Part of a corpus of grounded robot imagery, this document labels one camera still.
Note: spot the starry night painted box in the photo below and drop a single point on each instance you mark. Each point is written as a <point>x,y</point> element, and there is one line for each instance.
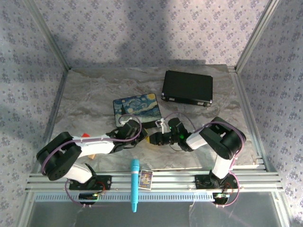
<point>137,106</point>

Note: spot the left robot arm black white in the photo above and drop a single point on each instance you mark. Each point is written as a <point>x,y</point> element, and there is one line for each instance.
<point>64,160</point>

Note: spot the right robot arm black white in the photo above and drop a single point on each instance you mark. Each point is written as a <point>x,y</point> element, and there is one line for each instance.
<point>225,142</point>

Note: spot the small picture card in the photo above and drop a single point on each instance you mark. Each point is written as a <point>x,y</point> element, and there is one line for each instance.
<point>146,179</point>

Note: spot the cyan marker pen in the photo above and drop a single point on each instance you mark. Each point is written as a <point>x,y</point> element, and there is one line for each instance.
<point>135,179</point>

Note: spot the small red object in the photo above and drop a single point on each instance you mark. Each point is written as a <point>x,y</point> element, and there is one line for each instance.
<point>85,135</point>

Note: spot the wooden block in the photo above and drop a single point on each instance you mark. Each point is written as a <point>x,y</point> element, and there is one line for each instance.
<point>91,156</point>

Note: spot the black hard case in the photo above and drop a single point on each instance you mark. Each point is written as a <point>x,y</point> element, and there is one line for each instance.
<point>188,86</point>

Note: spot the left controller board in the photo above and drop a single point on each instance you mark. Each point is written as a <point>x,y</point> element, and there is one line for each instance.
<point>88,196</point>

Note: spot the controller board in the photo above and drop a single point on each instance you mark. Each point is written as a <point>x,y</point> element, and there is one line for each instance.
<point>220,196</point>
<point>88,196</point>

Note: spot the right controller board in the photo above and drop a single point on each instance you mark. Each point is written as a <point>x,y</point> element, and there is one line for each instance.
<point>220,196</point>

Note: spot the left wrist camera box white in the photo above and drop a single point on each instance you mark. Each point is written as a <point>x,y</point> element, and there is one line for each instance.
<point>123,122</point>

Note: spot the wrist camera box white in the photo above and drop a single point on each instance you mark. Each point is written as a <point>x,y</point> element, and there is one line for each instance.
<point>123,122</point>
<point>161,124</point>

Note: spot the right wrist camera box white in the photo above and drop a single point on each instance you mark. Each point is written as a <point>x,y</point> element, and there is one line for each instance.
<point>161,124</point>

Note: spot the aluminium front rail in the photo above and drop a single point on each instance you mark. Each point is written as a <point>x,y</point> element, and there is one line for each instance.
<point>170,180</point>

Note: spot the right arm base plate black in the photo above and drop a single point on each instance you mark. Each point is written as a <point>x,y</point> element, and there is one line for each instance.
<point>201,183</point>

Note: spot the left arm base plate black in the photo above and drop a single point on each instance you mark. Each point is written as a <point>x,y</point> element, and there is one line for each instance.
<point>105,183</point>

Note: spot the aluminium side rail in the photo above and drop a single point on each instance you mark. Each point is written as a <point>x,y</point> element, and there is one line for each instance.
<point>55,106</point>
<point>243,94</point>

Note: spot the aluminium corner post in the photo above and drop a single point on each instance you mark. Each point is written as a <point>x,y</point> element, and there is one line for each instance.
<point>47,33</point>
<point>256,33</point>

